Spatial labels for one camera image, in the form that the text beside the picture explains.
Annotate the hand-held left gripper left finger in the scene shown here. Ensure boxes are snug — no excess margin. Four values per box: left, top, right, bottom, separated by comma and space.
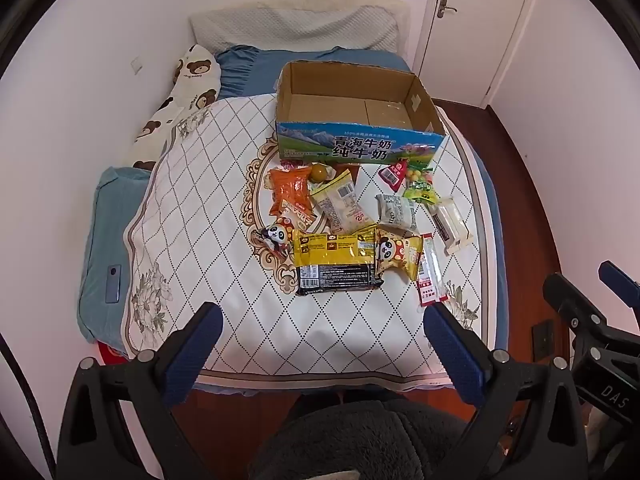
57, 302, 224, 480

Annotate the green candy packet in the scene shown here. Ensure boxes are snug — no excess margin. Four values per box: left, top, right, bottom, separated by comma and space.
403, 161, 440, 206

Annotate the person's dark fleece clothing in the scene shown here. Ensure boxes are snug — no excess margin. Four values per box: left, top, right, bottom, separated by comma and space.
246, 391, 482, 480

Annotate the red white snack packet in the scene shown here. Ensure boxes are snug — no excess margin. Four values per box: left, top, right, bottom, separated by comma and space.
276, 200, 319, 234

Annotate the blue bedsheet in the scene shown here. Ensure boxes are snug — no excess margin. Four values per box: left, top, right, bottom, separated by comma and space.
192, 105, 504, 396

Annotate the blue ruffled pillow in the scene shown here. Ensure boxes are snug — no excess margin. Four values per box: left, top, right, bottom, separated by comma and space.
214, 44, 412, 102

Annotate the small dark panda snack packet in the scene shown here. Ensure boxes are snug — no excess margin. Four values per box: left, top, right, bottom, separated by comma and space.
251, 223, 294, 262

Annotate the clear brown-label snack packet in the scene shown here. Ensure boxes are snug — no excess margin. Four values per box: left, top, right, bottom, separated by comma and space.
429, 197, 474, 256

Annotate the white textured pillow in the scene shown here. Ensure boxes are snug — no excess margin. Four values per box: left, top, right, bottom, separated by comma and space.
189, 0, 412, 57

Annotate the orange snack packet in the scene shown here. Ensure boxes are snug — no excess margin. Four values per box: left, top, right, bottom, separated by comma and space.
269, 166, 315, 216

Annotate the grey white snack packet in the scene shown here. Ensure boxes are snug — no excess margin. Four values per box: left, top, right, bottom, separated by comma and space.
375, 193, 419, 234

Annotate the plain blue pillow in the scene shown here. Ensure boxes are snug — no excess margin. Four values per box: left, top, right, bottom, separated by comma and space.
76, 166, 155, 346

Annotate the printed cardboard box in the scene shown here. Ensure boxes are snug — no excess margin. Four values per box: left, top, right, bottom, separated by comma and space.
274, 61, 447, 166

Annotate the red item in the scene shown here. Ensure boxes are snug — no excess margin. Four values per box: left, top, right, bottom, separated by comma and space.
96, 341, 134, 367

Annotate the large yellow black snack packet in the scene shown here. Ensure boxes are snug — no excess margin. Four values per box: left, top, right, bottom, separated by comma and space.
292, 226, 385, 297

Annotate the red white stick packet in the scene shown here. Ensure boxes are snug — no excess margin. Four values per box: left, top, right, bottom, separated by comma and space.
416, 232, 449, 307

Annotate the yellow panda snack packet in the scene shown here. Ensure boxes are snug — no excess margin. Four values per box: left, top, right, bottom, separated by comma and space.
375, 227, 425, 282

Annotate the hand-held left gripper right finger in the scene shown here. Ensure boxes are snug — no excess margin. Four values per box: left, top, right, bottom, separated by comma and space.
424, 304, 587, 480

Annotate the black cable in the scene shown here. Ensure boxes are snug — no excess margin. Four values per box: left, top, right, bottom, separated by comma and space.
0, 330, 57, 480

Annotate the dark socket plate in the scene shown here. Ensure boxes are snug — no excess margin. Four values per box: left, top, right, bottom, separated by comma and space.
531, 319, 557, 362

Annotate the blue smartphone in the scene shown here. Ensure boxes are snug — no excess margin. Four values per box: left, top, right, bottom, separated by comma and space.
104, 263, 124, 305

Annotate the bear-print pillow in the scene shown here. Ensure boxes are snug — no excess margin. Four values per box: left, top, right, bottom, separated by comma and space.
121, 44, 222, 172

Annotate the beige bread packet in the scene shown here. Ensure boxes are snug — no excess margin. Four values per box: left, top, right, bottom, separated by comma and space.
309, 169, 375, 235

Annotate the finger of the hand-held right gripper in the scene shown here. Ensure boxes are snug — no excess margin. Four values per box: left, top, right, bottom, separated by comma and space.
598, 260, 640, 311
542, 272, 608, 343

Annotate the white door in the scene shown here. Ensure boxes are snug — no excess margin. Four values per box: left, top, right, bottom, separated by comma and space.
419, 0, 537, 107

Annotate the white quilted printed blanket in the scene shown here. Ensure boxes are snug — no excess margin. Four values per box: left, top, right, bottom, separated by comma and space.
122, 94, 488, 391

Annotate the small red snack packet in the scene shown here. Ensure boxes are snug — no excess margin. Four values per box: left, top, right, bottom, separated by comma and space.
379, 159, 410, 192

